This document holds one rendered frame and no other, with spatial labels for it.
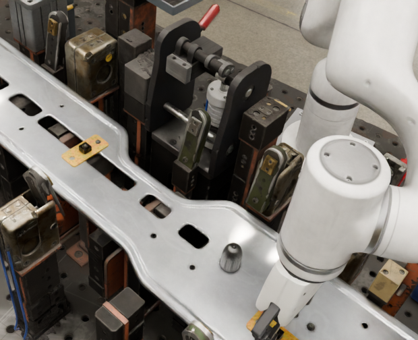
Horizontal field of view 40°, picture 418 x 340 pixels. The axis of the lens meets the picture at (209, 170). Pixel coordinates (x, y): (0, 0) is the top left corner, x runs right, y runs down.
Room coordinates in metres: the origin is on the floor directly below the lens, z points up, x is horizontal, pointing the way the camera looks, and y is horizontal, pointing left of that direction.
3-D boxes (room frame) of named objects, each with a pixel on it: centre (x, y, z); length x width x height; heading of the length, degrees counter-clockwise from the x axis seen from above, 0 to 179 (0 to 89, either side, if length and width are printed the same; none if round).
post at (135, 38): (0.94, 0.19, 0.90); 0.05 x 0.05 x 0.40; 57
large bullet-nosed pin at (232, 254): (0.52, -0.06, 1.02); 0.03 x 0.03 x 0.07
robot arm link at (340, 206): (0.41, -0.14, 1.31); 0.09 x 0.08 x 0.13; 83
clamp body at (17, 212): (0.53, 0.27, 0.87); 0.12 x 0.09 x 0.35; 147
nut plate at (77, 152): (0.71, 0.23, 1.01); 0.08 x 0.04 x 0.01; 146
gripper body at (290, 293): (0.41, -0.13, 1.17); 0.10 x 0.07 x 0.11; 147
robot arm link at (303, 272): (0.41, -0.14, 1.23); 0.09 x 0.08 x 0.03; 147
